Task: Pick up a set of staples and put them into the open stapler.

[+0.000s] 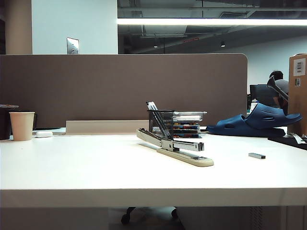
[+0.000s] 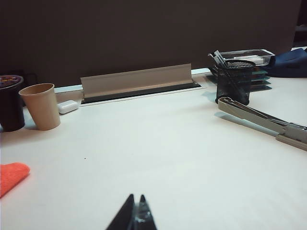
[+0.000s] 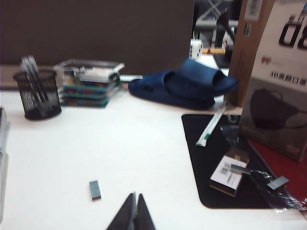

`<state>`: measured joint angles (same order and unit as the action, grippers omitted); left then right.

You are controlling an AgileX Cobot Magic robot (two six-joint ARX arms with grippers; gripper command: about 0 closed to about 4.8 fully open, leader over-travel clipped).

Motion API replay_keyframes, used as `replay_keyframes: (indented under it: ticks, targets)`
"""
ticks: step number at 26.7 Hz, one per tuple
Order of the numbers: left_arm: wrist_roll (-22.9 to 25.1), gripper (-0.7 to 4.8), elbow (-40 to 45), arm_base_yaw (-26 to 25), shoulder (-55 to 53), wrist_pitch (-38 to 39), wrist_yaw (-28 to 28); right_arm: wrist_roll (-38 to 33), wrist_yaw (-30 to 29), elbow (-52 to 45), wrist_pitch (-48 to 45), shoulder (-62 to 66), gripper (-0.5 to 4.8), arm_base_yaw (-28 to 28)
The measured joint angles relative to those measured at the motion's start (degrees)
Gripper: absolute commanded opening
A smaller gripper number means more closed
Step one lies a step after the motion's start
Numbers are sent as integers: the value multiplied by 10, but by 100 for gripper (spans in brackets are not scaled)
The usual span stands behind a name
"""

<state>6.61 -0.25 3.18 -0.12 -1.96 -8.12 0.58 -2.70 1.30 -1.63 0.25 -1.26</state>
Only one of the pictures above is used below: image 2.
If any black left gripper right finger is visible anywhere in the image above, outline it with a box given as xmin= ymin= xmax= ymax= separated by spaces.
xmin=134 ymin=194 xmax=158 ymax=230

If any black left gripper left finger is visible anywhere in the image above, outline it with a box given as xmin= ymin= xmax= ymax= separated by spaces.
xmin=105 ymin=193 xmax=135 ymax=230

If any beige stapler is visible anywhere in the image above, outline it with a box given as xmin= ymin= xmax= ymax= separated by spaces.
xmin=217 ymin=96 xmax=307 ymax=152

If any orange cloth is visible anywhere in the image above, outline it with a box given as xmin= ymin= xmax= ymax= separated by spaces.
xmin=0 ymin=161 xmax=31 ymax=199

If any white earbuds case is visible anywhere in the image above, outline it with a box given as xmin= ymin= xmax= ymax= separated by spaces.
xmin=57 ymin=100 xmax=79 ymax=115

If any brown paper cup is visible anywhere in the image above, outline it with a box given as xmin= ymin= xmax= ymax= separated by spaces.
xmin=18 ymin=83 xmax=62 ymax=131

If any black cup with printed lid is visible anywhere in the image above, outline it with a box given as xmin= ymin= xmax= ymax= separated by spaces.
xmin=0 ymin=75 xmax=26 ymax=133

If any black mesh pen holder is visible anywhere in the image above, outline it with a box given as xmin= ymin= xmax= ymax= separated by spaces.
xmin=215 ymin=60 xmax=256 ymax=106

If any black pen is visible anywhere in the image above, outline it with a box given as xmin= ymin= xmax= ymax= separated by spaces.
xmin=208 ymin=53 xmax=223 ymax=70

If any green plastic tray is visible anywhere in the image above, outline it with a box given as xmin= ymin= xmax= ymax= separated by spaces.
xmin=252 ymin=67 xmax=271 ymax=78
xmin=249 ymin=83 xmax=273 ymax=92
xmin=206 ymin=74 xmax=272 ymax=84

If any grey capped pen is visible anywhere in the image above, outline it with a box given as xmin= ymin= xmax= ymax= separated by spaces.
xmin=214 ymin=50 xmax=228 ymax=69

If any white marker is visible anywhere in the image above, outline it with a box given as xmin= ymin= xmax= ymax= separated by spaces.
xmin=229 ymin=55 xmax=267 ymax=65

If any clear plastic box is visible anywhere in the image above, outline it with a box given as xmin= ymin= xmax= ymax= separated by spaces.
xmin=218 ymin=48 xmax=276 ymax=67

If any dark blue cloth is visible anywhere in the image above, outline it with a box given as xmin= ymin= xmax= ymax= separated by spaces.
xmin=266 ymin=47 xmax=307 ymax=79

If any beige cable slot flap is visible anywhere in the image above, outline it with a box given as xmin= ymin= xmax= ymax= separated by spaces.
xmin=80 ymin=63 xmax=194 ymax=98

